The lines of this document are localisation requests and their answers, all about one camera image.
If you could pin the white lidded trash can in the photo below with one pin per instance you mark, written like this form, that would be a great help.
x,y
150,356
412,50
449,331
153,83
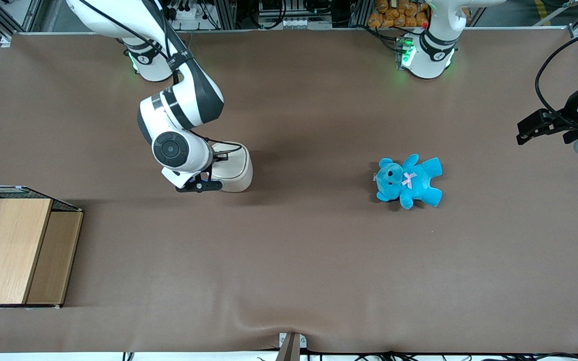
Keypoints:
x,y
236,173

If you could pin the light wooden shelf box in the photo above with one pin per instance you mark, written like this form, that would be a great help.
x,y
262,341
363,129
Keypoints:
x,y
13,250

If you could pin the brown table mat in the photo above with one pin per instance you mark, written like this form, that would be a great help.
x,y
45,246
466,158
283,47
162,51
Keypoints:
x,y
289,260

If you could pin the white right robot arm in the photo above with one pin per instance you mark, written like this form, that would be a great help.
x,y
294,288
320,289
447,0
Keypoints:
x,y
188,100

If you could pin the orange plush toy pile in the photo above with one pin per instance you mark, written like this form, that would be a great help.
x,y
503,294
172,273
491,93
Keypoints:
x,y
399,14

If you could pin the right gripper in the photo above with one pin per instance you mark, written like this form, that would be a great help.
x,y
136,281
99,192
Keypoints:
x,y
217,157

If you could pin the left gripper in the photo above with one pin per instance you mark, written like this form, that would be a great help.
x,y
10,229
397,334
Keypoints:
x,y
568,120

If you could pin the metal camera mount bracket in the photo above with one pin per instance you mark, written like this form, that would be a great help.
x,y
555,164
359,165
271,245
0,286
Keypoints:
x,y
291,347

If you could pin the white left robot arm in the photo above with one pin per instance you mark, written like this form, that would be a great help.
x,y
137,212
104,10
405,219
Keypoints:
x,y
432,55

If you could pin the blue teddy bear plush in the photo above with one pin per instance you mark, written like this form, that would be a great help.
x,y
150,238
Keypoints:
x,y
417,180

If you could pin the white power strip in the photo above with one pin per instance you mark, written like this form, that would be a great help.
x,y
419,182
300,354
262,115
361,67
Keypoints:
x,y
187,12

